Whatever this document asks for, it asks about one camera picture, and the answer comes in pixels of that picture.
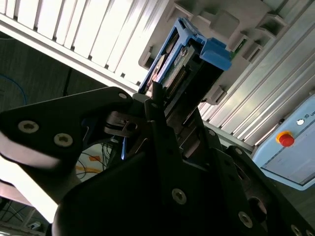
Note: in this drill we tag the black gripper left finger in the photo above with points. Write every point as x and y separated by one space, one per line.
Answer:
61 115

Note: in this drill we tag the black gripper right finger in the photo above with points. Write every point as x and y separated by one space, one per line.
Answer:
258 196

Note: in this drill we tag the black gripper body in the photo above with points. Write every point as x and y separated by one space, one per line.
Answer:
123 196

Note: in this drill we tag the hard disk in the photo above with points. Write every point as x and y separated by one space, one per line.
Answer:
214 52

